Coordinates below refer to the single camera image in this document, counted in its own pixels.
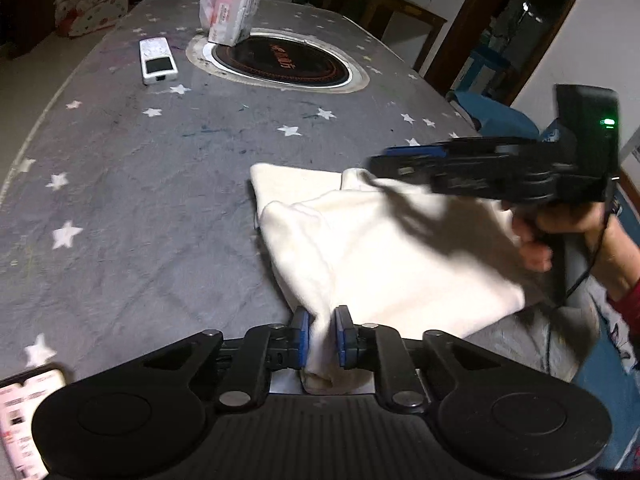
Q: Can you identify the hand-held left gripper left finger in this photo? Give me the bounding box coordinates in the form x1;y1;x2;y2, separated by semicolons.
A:
132;307;311;409

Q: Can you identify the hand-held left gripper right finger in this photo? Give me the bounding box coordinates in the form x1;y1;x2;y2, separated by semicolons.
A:
334;305;507;409

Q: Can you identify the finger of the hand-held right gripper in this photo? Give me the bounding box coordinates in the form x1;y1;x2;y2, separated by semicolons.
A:
384;136;545;159
366;155;552;202

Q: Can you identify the cream sweater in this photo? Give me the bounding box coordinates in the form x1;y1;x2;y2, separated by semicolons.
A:
249;162;548;395

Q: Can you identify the person's right forearm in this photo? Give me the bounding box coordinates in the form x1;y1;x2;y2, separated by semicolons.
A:
594;217;640;361

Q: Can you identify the person's right hand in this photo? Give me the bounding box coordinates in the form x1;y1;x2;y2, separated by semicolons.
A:
501;200;614;274

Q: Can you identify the blue cabinet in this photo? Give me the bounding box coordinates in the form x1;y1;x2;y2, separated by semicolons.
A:
462;44;513;97

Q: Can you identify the brown wooden side table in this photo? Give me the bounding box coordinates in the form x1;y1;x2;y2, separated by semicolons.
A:
320;0;448;42

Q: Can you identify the round black induction cooker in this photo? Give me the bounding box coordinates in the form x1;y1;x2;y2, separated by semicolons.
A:
186;35;371;95

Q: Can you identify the grey star-print tablecloth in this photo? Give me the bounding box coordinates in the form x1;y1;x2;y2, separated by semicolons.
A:
0;0;606;386

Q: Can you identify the white tissue pack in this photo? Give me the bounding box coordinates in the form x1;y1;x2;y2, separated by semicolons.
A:
200;0;267;46

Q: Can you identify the white remote control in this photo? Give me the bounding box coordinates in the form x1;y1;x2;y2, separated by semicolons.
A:
139;37;179;86

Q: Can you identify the smartphone with white screen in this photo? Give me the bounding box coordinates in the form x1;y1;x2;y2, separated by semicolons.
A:
0;364;68;480

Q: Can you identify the black cable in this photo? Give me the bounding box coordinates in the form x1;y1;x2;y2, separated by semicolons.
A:
544;199;624;377

